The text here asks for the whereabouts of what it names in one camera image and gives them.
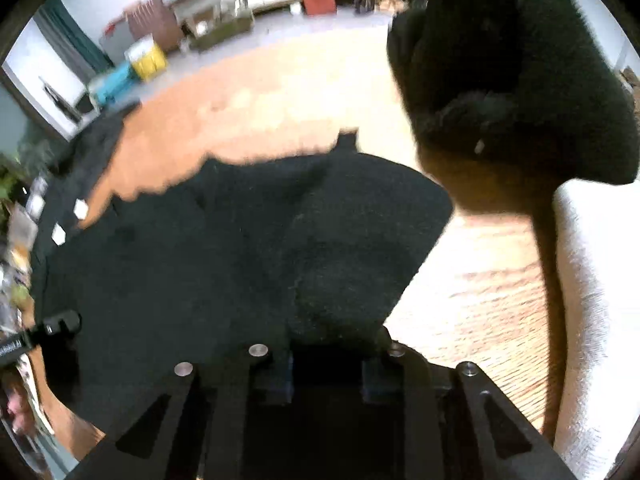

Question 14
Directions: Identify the black fuzzy garment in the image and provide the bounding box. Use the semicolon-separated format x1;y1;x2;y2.
387;0;640;187

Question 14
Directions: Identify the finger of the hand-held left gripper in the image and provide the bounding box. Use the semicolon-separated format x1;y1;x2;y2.
29;310;82;347

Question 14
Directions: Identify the black garment with white labels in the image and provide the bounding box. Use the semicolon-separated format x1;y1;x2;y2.
30;105;456;411

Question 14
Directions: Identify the dark green curtain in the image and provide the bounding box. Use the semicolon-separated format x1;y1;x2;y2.
34;0;117;80

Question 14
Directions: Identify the teal box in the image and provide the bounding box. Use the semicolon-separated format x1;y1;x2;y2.
87;64;141;110

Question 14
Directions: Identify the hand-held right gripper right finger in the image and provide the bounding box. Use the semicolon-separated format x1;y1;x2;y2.
360;327;578;480

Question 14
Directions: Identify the green potted plant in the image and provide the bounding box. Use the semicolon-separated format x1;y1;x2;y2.
0;152;38;213

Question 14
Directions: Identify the yellow box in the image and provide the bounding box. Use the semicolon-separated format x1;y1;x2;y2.
125;40;168;81

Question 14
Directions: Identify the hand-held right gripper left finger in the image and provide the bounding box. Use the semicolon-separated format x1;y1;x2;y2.
65;342;296;480

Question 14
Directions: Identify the olive green box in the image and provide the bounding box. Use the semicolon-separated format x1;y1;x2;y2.
189;17;255;52

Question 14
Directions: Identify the brown cabinet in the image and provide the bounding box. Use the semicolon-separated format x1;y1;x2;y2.
124;0;185;55

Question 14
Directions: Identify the white cloth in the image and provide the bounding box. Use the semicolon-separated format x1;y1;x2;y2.
550;177;640;480

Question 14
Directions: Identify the person's left hand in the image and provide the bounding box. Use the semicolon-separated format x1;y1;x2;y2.
0;385;37;436

